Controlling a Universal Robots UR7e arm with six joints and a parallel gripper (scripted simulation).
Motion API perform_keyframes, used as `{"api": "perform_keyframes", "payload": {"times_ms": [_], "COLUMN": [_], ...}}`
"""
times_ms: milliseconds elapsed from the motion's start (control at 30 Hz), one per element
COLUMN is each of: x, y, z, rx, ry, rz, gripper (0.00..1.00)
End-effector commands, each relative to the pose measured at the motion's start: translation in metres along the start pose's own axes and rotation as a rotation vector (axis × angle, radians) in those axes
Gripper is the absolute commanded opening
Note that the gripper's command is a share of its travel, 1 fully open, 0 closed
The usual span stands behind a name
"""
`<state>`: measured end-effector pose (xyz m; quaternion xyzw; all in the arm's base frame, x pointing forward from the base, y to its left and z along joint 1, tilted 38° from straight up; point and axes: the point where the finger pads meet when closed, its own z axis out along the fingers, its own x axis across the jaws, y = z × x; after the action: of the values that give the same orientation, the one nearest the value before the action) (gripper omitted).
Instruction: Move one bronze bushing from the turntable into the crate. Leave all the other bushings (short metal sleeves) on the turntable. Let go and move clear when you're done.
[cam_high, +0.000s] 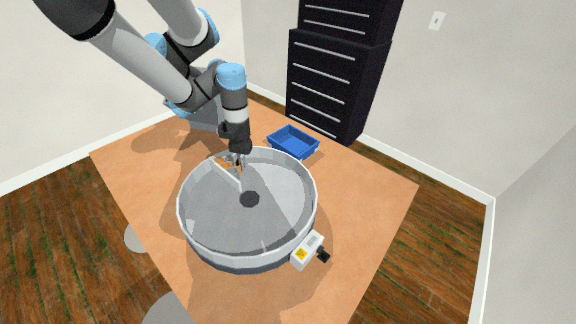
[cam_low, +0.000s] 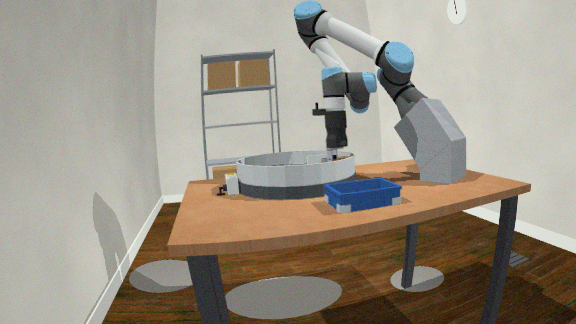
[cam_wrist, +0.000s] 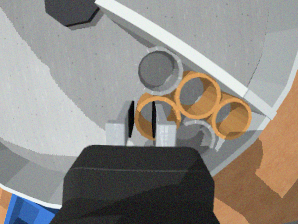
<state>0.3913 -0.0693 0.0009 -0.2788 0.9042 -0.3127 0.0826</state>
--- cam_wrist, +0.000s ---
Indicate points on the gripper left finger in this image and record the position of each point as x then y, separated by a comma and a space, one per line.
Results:
118, 131

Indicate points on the blue tray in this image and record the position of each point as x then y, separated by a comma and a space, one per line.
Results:
23, 211

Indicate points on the bronze bushing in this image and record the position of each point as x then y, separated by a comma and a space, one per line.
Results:
143, 125
236, 123
207, 103

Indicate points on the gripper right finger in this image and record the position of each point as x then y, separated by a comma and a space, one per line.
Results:
163, 131

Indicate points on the grey metal sleeve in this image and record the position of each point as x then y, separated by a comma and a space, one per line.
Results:
203, 141
172, 83
150, 143

